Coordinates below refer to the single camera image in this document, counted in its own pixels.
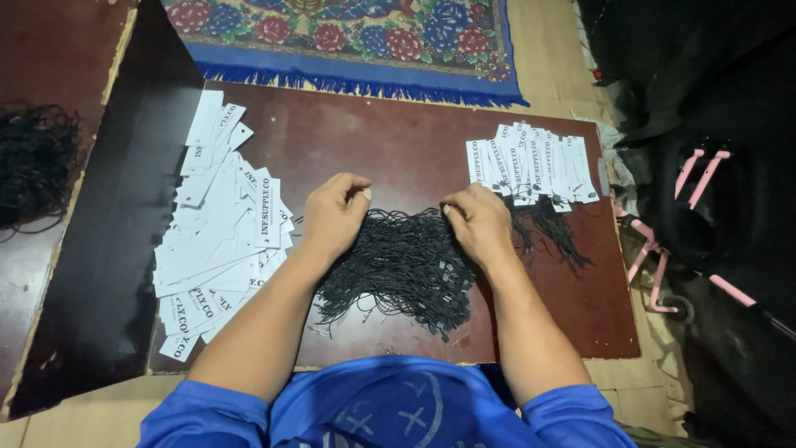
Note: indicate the person's right hand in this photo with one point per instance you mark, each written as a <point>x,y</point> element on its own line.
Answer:
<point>485,224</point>

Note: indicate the person's left hand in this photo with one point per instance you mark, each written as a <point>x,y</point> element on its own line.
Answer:
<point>333,218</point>

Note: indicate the row of white strung tags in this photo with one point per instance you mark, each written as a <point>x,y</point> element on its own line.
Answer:
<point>535,165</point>

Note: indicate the pile of white paper tags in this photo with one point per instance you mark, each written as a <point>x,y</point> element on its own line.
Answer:
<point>217,230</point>

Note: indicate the floral rug with blue fringe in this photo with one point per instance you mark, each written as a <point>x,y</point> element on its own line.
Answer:
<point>367,37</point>

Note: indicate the person's blue shirt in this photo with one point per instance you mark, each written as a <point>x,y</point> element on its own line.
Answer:
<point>398,404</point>

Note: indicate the black board panel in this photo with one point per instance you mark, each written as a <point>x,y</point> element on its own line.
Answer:
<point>118,236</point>

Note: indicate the pink framed black stroller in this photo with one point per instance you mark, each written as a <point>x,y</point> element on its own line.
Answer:
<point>703,218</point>

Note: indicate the black cloth heap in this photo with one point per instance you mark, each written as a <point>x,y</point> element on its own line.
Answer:
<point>684,62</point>

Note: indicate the brown wooden side table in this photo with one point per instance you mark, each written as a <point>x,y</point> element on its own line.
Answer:
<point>43,68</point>

